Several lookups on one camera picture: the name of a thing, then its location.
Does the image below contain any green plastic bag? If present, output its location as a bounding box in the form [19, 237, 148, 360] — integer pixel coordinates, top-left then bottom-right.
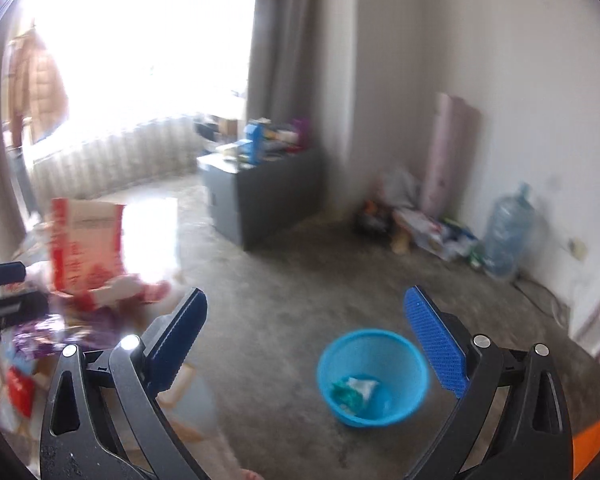
[330, 377, 366, 415]

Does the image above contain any blue plastic waste basket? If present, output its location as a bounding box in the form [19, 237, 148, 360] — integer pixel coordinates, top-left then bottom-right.
[316, 328, 430, 428]

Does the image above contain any red and white paper bag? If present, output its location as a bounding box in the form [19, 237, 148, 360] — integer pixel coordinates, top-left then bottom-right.
[50, 197, 171, 312]

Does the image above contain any large water jug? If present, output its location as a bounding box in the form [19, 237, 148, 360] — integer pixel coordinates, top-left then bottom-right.
[483, 183, 535, 282]

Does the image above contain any grey cabinet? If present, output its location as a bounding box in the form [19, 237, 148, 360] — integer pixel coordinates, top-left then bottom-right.
[198, 148, 325, 250]

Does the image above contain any metal balcony railing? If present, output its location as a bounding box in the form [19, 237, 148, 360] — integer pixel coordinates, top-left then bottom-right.
[24, 117, 204, 204]

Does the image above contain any pink rolled mat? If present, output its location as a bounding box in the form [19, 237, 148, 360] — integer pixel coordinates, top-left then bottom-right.
[418, 92, 481, 219]

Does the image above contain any beige puffer jacket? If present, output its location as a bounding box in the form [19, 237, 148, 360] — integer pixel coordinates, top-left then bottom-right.
[7, 27, 68, 148]

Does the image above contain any blue detergent bottle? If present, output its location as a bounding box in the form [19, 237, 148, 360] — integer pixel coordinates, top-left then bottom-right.
[244, 122, 264, 166]

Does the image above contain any grey curtain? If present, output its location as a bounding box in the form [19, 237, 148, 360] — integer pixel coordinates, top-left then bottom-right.
[247, 0, 317, 122]

